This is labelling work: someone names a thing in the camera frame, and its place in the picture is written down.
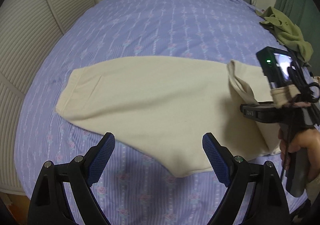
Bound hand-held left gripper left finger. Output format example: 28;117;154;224
27;132;116;225

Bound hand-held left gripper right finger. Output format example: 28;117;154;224
202;132;290;225

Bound cream pants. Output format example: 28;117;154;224
55;56;282;180

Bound person's right forearm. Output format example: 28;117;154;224
305;171;320;202

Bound person's right hand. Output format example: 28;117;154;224
278;129;320;183

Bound green garment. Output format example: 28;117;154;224
259;6;314;63

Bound bed with purple floral cover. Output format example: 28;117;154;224
14;0;309;225

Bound white louvered wardrobe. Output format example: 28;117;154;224
0;0;100;195

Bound black cable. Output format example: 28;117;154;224
279;61;320;183

